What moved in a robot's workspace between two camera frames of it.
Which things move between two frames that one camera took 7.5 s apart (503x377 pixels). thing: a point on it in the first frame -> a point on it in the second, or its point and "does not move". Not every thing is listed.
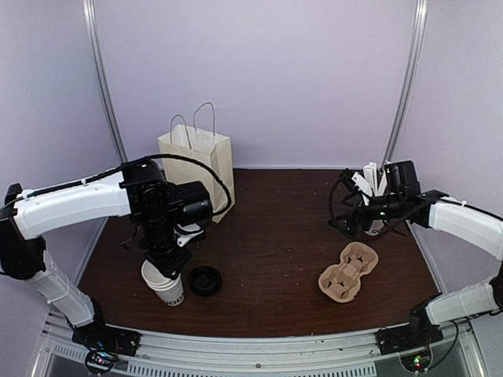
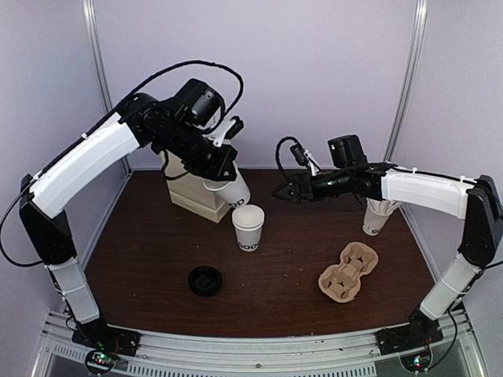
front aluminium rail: (349, 355) does not move
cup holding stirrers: (376, 227) does not move
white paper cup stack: (169, 290) -> (235, 193)
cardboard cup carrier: (341, 283) does not move
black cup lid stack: (205, 280) does not move
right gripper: (358, 210) -> (296, 191)
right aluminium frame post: (420, 38) does not move
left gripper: (169, 266) -> (217, 171)
